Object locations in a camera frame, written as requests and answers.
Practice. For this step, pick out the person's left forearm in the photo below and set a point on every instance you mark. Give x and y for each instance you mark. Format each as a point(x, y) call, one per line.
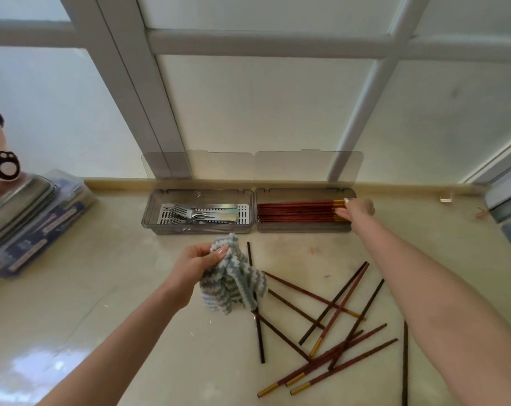
point(124, 346)

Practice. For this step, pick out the person's left hand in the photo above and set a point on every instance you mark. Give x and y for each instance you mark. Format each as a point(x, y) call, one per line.
point(185, 270)

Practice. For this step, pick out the blue plastic packaging box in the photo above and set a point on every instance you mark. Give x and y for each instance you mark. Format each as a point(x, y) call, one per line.
point(48, 232)

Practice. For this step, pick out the white perforated drain insert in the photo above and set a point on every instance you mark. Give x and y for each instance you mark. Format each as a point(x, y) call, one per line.
point(167, 216)

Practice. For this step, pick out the person's left thumb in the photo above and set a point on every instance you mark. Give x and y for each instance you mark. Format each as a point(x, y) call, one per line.
point(218, 255)

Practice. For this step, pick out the person's right hand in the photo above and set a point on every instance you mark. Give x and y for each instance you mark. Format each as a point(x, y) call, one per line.
point(361, 209)

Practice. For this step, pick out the person's right forearm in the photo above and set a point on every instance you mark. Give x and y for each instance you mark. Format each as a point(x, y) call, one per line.
point(433, 300)

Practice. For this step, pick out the white window frame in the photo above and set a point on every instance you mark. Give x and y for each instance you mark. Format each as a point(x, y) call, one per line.
point(128, 80)

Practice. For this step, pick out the row of red wooden chopsticks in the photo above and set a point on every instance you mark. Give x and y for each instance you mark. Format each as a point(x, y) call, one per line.
point(297, 213)

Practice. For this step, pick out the steel lunch box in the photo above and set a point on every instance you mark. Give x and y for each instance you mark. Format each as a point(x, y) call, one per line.
point(14, 207)

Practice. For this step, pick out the person's right thumb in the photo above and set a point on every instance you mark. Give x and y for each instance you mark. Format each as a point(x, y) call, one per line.
point(352, 202)

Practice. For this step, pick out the heap of red wooden chopsticks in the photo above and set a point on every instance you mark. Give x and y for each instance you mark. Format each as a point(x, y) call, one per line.
point(335, 350)

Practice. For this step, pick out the pile of steel forks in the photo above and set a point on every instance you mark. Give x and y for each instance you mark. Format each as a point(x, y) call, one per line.
point(213, 213)

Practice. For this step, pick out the grey transparent cutlery box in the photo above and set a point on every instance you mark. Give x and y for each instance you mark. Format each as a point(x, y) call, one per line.
point(154, 215)

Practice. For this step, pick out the clear plastic clip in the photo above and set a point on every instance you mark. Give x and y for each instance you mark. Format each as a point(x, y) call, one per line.
point(446, 197)

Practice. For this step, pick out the red gold-tipped chopstick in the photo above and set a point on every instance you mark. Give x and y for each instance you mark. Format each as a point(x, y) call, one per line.
point(302, 202)

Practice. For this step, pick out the grey transparent chopstick box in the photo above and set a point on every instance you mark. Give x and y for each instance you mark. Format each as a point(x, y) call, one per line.
point(306, 169)

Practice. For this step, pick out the blue striped knitted cloth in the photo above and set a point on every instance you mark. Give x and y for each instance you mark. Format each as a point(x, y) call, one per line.
point(232, 283)

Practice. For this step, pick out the small pink clip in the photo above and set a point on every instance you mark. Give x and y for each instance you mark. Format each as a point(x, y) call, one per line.
point(481, 213)

